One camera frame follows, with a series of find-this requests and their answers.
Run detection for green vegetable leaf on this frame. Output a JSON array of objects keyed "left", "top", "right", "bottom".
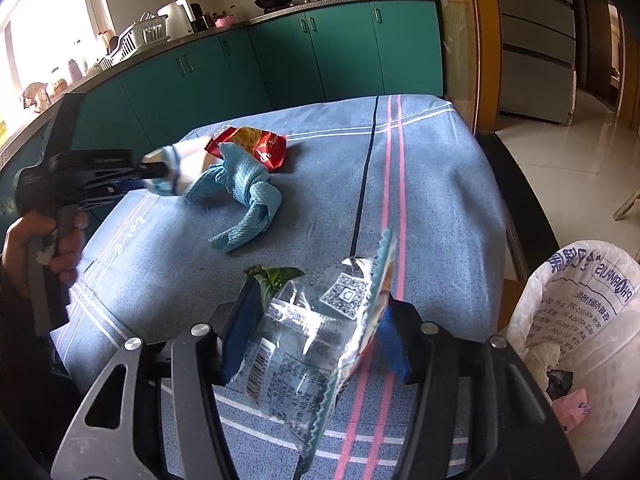
[{"left": 245, "top": 264, "right": 304, "bottom": 307}]

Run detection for clear plastic food bag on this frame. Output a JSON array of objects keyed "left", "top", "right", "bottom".
[{"left": 232, "top": 230, "right": 396, "bottom": 477}]

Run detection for light blue knitted cloth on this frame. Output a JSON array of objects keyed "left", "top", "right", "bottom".
[{"left": 182, "top": 143, "right": 282, "bottom": 254}]

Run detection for red snack wrapper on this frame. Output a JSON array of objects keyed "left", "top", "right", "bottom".
[{"left": 205, "top": 126, "right": 286, "bottom": 171}]

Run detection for white lined trash bin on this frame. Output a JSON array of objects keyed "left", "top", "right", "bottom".
[{"left": 504, "top": 240, "right": 639, "bottom": 479}]

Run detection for teal kitchen cabinets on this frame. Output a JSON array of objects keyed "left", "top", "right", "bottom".
[{"left": 0, "top": 0, "right": 445, "bottom": 241}]

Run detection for person's left hand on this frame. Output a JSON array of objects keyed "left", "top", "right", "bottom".
[{"left": 1, "top": 211, "right": 89, "bottom": 298}]

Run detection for blue striped tablecloth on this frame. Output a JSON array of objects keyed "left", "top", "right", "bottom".
[{"left": 49, "top": 93, "right": 509, "bottom": 480}]

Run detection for white dish rack basket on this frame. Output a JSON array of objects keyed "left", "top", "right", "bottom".
[{"left": 98, "top": 14, "right": 169, "bottom": 70}]

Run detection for pink container on counter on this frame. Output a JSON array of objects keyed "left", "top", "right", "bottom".
[{"left": 214, "top": 14, "right": 235, "bottom": 28}]

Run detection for silver refrigerator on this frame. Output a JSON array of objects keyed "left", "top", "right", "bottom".
[{"left": 498, "top": 0, "right": 576, "bottom": 124}]

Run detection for wooden framed glass door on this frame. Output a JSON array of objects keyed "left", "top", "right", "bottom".
[{"left": 439, "top": 0, "right": 502, "bottom": 133}]

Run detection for black cable on table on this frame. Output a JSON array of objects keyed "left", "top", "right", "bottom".
[{"left": 348, "top": 94, "right": 381, "bottom": 261}]

